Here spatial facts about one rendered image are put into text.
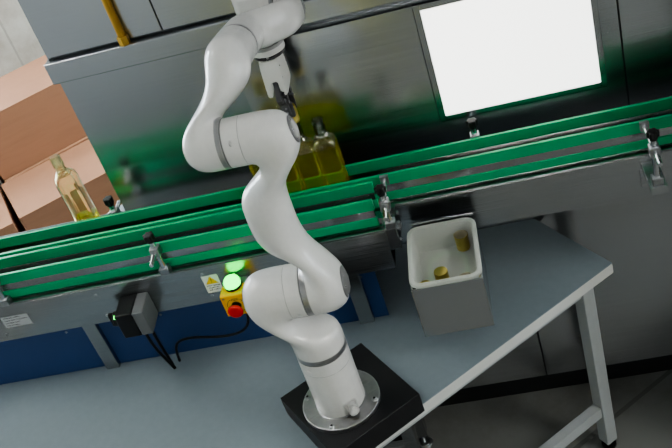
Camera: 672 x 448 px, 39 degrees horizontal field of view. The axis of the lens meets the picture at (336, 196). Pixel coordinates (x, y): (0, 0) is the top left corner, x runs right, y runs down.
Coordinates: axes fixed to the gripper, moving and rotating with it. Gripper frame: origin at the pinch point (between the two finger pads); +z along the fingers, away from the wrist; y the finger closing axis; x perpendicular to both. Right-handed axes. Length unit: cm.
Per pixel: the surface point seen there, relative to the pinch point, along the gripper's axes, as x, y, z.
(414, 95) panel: 29.2, -12.1, 11.9
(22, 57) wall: -185, -232, 68
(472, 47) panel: 46.1, -12.6, 2.3
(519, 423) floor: 35, -6, 137
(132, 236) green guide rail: -50, 7, 24
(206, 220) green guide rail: -29.3, 6.7, 24.1
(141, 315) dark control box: -49, 24, 37
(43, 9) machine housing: -54, -14, -34
